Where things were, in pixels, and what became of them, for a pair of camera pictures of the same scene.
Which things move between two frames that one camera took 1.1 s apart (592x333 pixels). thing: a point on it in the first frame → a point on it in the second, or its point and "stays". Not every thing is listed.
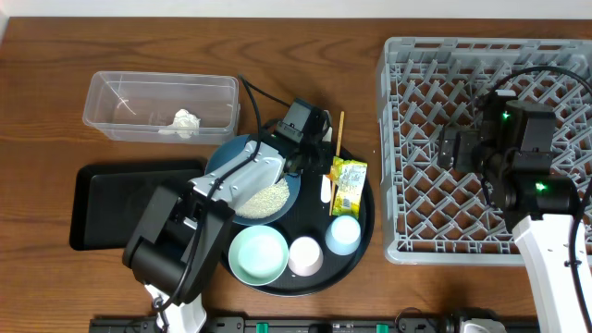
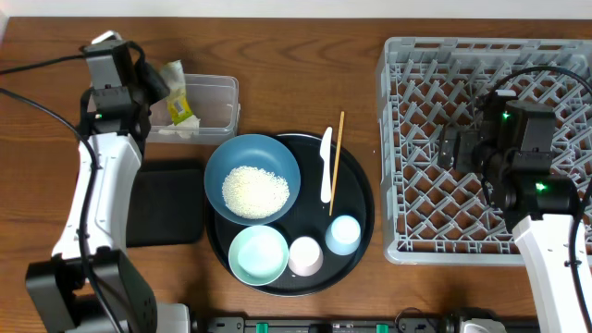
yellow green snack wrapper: (350, 178) → (177, 102)
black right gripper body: (468, 151) stays
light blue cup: (343, 235) stays
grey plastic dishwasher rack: (430, 215) stays
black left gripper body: (310, 151) → (151, 82)
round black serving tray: (317, 242) stays
